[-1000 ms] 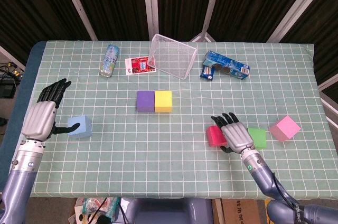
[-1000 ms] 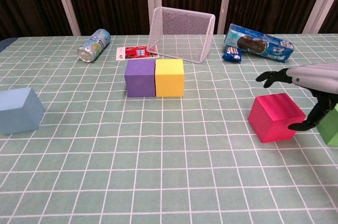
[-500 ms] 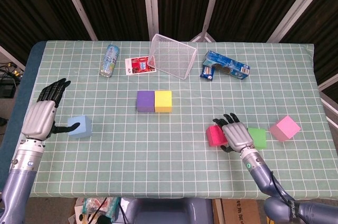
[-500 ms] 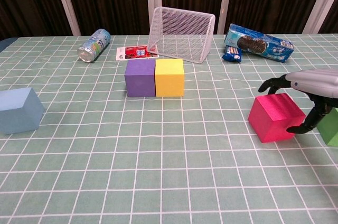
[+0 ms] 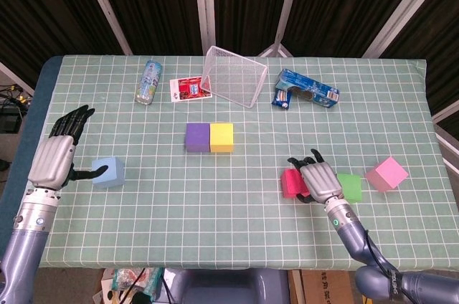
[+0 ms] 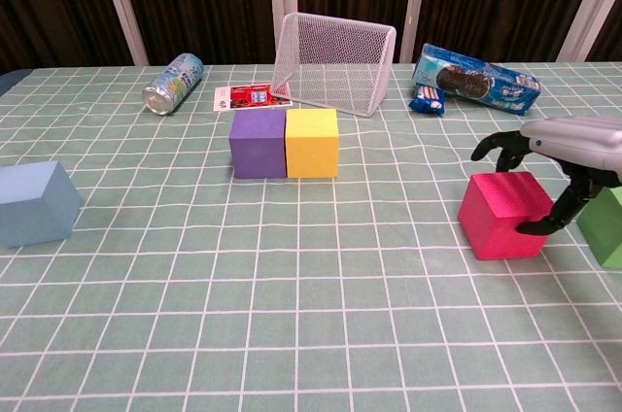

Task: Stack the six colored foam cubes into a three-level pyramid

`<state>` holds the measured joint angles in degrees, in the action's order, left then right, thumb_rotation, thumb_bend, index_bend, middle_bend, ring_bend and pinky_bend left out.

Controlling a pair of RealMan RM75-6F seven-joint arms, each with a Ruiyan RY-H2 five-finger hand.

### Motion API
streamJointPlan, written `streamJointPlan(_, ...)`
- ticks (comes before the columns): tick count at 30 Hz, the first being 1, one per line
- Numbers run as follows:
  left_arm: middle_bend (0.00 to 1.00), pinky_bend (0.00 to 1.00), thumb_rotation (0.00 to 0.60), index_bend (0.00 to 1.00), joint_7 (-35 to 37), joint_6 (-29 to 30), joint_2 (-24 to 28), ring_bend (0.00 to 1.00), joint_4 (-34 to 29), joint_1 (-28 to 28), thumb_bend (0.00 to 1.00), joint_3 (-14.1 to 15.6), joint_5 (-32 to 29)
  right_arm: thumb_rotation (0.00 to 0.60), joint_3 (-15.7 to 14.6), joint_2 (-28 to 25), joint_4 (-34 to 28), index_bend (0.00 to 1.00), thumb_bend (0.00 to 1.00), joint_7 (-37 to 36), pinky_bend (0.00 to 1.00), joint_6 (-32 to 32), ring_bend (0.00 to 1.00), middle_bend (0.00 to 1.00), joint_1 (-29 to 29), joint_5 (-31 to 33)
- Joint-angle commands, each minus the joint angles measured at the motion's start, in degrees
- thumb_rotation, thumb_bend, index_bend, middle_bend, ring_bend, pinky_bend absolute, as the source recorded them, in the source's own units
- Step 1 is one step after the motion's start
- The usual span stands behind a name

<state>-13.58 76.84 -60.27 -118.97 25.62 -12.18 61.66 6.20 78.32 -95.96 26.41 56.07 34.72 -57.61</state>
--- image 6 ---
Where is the green foam block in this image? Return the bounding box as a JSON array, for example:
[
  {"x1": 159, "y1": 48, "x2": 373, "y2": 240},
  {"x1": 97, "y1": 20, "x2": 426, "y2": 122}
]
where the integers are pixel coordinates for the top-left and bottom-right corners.
[{"x1": 576, "y1": 186, "x2": 622, "y2": 270}]

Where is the light blue foam block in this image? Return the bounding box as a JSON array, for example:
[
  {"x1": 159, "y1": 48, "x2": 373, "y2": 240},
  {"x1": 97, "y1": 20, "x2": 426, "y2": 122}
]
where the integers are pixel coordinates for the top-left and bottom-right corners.
[{"x1": 0, "y1": 160, "x2": 83, "y2": 249}]

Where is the red white card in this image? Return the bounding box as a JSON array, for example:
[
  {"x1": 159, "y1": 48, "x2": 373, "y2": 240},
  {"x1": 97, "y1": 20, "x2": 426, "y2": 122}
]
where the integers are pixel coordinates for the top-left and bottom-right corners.
[{"x1": 213, "y1": 83, "x2": 294, "y2": 113}]

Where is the white wire mesh basket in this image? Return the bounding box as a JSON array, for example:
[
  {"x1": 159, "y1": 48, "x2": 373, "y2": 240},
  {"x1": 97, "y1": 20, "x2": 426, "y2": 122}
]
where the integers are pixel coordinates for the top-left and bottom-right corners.
[{"x1": 270, "y1": 12, "x2": 397, "y2": 119}]

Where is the long blue cookie box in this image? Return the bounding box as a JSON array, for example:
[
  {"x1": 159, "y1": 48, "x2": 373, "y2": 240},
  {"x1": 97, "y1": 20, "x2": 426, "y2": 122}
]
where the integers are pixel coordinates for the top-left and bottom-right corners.
[{"x1": 412, "y1": 43, "x2": 542, "y2": 117}]

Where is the green checked tablecloth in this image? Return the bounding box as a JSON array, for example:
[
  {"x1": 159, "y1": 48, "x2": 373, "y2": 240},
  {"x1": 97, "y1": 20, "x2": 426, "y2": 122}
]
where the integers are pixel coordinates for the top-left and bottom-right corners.
[{"x1": 0, "y1": 61, "x2": 622, "y2": 412}]

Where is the yellow foam block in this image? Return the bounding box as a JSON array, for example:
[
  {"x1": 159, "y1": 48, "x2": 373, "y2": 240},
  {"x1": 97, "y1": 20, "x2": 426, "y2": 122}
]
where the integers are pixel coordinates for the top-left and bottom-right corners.
[{"x1": 284, "y1": 108, "x2": 339, "y2": 180}]

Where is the green blue drink can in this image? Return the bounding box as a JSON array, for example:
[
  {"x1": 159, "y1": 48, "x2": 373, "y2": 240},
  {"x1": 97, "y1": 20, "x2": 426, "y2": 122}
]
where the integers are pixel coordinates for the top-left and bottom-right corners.
[{"x1": 141, "y1": 52, "x2": 204, "y2": 117}]

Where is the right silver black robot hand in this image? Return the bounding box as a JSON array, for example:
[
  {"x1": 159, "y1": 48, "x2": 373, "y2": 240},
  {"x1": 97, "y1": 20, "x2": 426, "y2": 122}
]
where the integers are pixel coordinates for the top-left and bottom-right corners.
[{"x1": 469, "y1": 115, "x2": 622, "y2": 237}]

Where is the red foam block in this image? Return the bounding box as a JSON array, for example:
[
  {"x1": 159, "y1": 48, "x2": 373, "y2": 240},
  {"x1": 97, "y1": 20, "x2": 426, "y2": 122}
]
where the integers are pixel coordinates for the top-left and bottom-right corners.
[{"x1": 457, "y1": 171, "x2": 555, "y2": 261}]

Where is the purple foam block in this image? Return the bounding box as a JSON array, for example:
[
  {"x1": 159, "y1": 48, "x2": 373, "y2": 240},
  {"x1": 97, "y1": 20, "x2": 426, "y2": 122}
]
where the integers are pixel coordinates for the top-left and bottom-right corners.
[{"x1": 228, "y1": 109, "x2": 288, "y2": 180}]

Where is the dark blue table pad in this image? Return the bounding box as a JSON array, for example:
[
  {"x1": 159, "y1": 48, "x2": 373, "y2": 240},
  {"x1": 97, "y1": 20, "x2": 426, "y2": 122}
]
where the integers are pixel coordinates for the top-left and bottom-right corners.
[{"x1": 0, "y1": 69, "x2": 30, "y2": 98}]

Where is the small blue cookie packet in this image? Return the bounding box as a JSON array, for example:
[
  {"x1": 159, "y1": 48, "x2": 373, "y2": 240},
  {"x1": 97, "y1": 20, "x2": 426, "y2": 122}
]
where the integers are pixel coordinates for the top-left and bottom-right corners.
[{"x1": 407, "y1": 83, "x2": 447, "y2": 117}]

